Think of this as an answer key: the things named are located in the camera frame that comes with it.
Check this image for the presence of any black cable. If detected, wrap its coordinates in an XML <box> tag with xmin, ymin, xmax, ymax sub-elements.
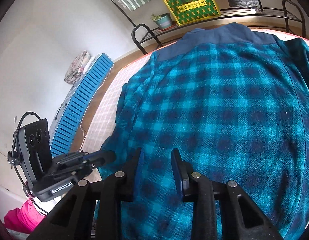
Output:
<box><xmin>7</xmin><ymin>111</ymin><xmax>49</xmax><ymax>215</ymax></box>

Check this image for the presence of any black camera module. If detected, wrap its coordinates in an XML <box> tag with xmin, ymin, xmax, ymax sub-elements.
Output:
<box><xmin>13</xmin><ymin>119</ymin><xmax>52</xmax><ymax>189</ymax></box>

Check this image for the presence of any floral fabric bundle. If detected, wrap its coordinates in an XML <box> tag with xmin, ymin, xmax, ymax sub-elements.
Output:
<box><xmin>64</xmin><ymin>50</ymin><xmax>91</xmax><ymax>85</ymax></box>

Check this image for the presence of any blue slatted plastic crate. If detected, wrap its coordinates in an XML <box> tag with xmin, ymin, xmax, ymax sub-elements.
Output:
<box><xmin>49</xmin><ymin>53</ymin><xmax>114</xmax><ymax>157</ymax></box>

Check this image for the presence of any teal plaid fleece jacket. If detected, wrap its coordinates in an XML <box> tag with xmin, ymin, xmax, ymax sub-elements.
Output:
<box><xmin>100</xmin><ymin>23</ymin><xmax>309</xmax><ymax>239</ymax></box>

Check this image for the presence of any black metal clothes rack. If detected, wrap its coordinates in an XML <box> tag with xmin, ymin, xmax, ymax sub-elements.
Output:
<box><xmin>110</xmin><ymin>0</ymin><xmax>306</xmax><ymax>54</ymax></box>

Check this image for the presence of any pink plaid bed sheet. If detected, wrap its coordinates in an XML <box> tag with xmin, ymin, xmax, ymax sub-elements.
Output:
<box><xmin>83</xmin><ymin>23</ymin><xmax>309</xmax><ymax>194</ymax></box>

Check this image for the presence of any yellow green patterned bag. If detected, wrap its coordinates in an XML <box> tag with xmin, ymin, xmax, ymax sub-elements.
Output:
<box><xmin>163</xmin><ymin>0</ymin><xmax>221</xmax><ymax>26</ymax></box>

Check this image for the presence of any pink sleeve forearm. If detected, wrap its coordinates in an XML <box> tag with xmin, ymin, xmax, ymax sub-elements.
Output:
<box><xmin>4</xmin><ymin>199</ymin><xmax>45</xmax><ymax>234</ymax></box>

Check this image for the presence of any small potted plant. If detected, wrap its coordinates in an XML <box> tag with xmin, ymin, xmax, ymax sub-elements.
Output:
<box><xmin>151</xmin><ymin>13</ymin><xmax>174</xmax><ymax>30</ymax></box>

